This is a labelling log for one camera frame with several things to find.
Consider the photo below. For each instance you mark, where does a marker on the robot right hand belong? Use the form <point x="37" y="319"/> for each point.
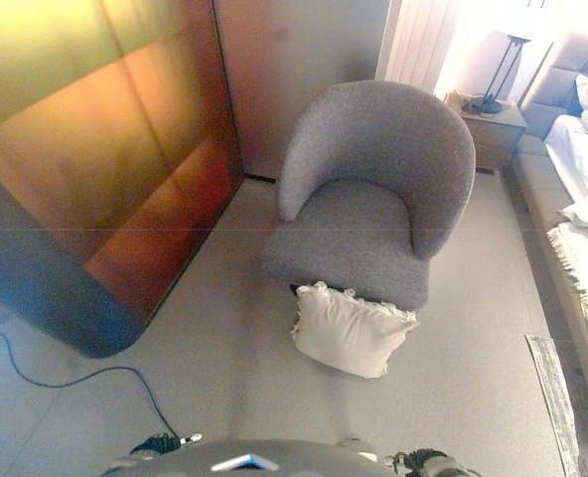
<point x="423" y="459"/>

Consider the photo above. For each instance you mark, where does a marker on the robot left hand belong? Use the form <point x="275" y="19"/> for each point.
<point x="157" y="443"/>

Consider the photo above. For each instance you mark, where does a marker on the white fringed square cushion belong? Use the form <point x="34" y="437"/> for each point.
<point x="348" y="333"/>

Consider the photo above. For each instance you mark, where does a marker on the grey robot torso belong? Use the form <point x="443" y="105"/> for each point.
<point x="274" y="457"/>

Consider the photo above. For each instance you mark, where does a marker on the grey patterned floor rug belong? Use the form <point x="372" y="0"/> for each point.
<point x="552" y="397"/>

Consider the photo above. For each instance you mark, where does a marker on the glossy brown wooden wardrobe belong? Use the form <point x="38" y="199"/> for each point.
<point x="100" y="174"/>

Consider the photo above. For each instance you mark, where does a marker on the grey fabric tub armchair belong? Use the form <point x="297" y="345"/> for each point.
<point x="373" y="149"/>

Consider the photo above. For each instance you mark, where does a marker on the beige wooden nightstand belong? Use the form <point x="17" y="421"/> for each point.
<point x="492" y="134"/>

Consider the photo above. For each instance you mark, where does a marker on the bed with white sheet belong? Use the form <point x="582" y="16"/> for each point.
<point x="577" y="159"/>

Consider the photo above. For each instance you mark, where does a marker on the black-stemmed table lamp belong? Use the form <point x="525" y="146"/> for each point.
<point x="487" y="105"/>

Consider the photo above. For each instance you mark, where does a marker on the grey padded headboard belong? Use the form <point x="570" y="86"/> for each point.
<point x="562" y="69"/>

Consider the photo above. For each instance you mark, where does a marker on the white ribbed curtain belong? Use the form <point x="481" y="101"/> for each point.
<point x="418" y="45"/>

